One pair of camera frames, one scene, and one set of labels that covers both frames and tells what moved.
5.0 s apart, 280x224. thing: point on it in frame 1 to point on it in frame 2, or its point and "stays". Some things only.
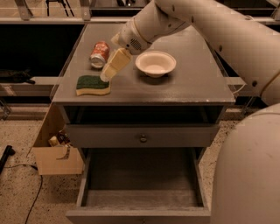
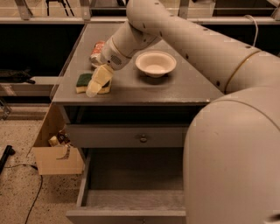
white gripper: (130, 37) to (112, 55)
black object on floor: (8, 150) stays
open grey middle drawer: (142, 185) stays
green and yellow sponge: (92, 85) stays
